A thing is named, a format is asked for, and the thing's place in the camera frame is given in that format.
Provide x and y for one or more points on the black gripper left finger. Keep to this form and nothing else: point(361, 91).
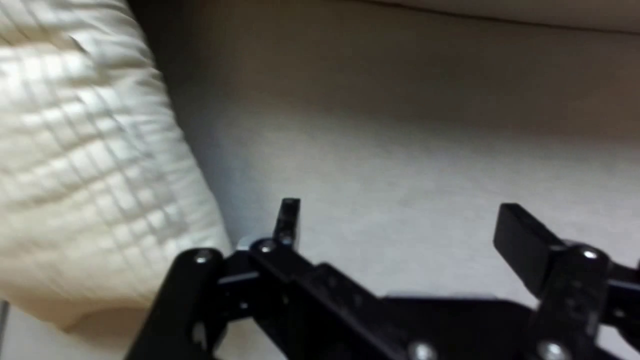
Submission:
point(288, 223)

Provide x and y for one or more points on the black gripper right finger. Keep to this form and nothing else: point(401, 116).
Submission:
point(526, 247)

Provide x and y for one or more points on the cream pleated pillow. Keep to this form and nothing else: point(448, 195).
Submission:
point(98, 188)

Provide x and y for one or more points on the light grey fabric couch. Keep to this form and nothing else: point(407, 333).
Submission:
point(403, 127)

